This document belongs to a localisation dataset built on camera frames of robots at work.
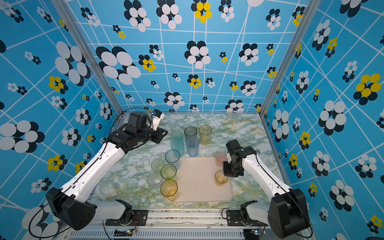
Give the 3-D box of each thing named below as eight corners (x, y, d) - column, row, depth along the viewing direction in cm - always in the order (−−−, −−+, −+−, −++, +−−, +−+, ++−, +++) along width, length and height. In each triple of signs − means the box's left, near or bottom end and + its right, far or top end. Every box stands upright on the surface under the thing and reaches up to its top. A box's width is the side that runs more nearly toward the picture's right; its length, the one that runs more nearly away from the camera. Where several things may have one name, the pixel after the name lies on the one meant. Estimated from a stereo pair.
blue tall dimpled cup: (190, 158, 96) (189, 149, 87) (186, 148, 101) (185, 138, 92) (201, 154, 98) (201, 145, 89) (196, 145, 103) (196, 135, 94)
